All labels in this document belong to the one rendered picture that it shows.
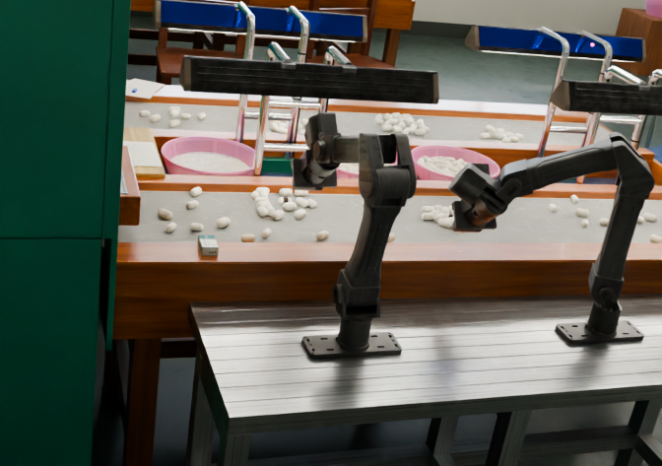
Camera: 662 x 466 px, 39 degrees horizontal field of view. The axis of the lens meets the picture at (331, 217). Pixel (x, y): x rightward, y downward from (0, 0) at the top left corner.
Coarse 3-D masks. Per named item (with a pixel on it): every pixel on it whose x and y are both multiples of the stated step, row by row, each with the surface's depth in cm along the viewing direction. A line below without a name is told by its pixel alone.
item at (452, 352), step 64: (192, 320) 195; (256, 320) 196; (320, 320) 200; (384, 320) 203; (448, 320) 207; (512, 320) 212; (576, 320) 216; (640, 320) 221; (256, 384) 175; (320, 384) 178; (384, 384) 181; (448, 384) 184; (512, 384) 187; (576, 384) 191; (640, 384) 194
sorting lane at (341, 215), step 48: (144, 192) 230; (240, 192) 238; (144, 240) 206; (192, 240) 210; (240, 240) 213; (288, 240) 216; (336, 240) 220; (432, 240) 228; (480, 240) 232; (528, 240) 236; (576, 240) 241
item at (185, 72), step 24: (192, 72) 209; (216, 72) 211; (240, 72) 212; (264, 72) 214; (288, 72) 216; (312, 72) 218; (336, 72) 220; (360, 72) 221; (384, 72) 223; (408, 72) 225; (432, 72) 228; (288, 96) 216; (312, 96) 218; (336, 96) 219; (360, 96) 221; (384, 96) 223; (408, 96) 225; (432, 96) 227
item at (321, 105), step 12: (276, 48) 224; (336, 48) 231; (288, 60) 216; (324, 60) 236; (336, 60) 226; (348, 60) 222; (348, 72) 220; (264, 96) 235; (264, 108) 236; (324, 108) 241; (264, 120) 237; (264, 132) 239; (264, 144) 241; (276, 144) 242; (288, 144) 243; (252, 168) 244
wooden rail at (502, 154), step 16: (160, 144) 261; (304, 144) 273; (416, 144) 284; (432, 144) 286; (448, 144) 289; (464, 144) 291; (480, 144) 293; (496, 144) 295; (512, 144) 298; (528, 144) 300; (480, 160) 292; (496, 160) 294; (512, 160) 295; (592, 176) 307; (608, 176) 309
